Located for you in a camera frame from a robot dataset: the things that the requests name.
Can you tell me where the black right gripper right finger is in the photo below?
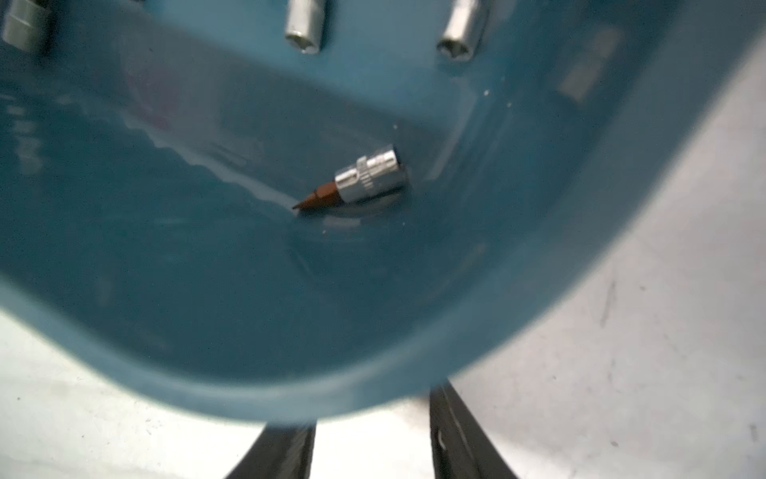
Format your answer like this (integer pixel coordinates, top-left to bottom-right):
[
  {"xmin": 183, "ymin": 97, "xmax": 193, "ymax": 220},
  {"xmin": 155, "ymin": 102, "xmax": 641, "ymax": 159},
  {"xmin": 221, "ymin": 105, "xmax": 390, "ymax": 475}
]
[{"xmin": 429, "ymin": 382, "xmax": 518, "ymax": 479}]

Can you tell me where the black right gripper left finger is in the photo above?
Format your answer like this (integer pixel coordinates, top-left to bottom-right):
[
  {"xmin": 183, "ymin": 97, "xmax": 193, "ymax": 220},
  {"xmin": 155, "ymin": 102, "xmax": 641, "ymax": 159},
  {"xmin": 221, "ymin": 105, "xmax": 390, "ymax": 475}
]
[{"xmin": 227, "ymin": 424, "xmax": 316, "ymax": 479}]

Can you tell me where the chrome socket bit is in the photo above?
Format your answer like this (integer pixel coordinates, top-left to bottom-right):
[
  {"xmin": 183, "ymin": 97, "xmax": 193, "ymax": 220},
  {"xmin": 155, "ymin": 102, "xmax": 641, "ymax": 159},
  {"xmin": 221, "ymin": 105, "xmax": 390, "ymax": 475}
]
[
  {"xmin": 292, "ymin": 147, "xmax": 407, "ymax": 212},
  {"xmin": 1, "ymin": 0, "xmax": 51, "ymax": 55},
  {"xmin": 436, "ymin": 0, "xmax": 489, "ymax": 62},
  {"xmin": 284, "ymin": 0, "xmax": 327, "ymax": 55}
]

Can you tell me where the dark teal plastic storage box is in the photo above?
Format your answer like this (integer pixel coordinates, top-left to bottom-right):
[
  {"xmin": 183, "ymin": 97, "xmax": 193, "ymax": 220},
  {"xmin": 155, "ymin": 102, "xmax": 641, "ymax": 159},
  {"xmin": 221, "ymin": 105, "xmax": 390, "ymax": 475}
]
[{"xmin": 1, "ymin": 1, "xmax": 765, "ymax": 423}]

